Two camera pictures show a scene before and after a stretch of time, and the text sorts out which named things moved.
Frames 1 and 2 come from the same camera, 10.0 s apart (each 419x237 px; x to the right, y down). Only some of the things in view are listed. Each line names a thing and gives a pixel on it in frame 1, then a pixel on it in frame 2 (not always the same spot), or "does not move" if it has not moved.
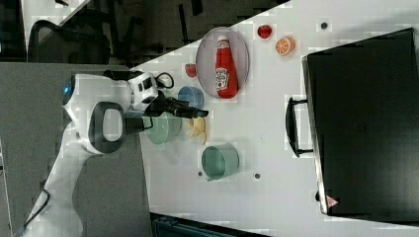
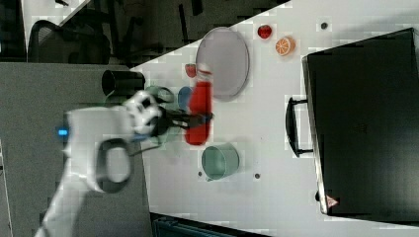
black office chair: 50,43 does not move
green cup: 219,162 does not move
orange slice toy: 285,45 does not move
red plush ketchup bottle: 226,80 to 200,101
